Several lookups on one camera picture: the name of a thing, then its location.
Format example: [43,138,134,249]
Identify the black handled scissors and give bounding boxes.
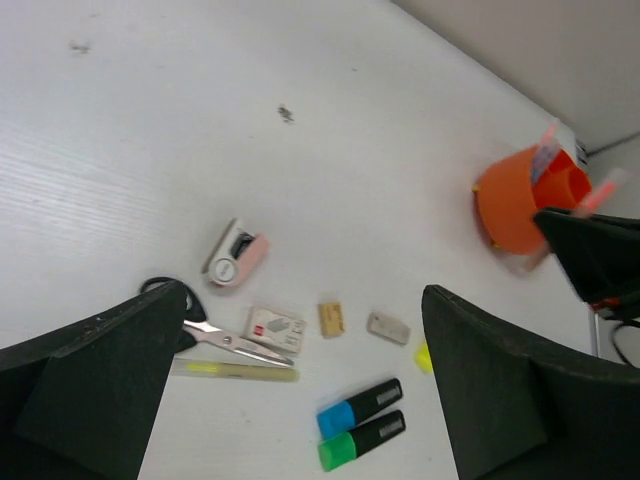
[139,276,294,368]

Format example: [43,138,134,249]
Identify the thin red orange pen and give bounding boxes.
[538,119,558,153]

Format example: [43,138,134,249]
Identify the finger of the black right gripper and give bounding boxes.
[534,207,639,310]

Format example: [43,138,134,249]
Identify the blue capped black highlighter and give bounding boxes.
[316,378,403,440]

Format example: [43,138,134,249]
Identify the pink white mini stapler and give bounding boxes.
[201,218,270,288]

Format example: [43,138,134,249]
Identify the orange round divided container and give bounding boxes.
[473,146,592,255]

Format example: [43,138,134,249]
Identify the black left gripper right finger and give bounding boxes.
[421,285,639,479]

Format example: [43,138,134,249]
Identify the white staples box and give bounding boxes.
[244,307,307,355]

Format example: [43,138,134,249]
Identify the orange slim highlighter pen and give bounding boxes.
[572,168,631,218]

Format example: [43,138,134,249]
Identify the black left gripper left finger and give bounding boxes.
[1,281,186,479]

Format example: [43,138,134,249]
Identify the yellow capped black highlighter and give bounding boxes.
[414,342,433,374]

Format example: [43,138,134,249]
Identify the green capped black highlighter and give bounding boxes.
[318,410,406,472]

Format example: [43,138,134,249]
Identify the grey white eraser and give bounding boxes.
[367,312,411,346]

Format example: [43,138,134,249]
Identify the yellow slim highlighter pen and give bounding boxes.
[170,359,299,383]

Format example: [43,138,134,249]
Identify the tan eraser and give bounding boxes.
[318,302,346,339]

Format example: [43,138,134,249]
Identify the blue slim highlighter pen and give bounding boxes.
[530,139,561,186]

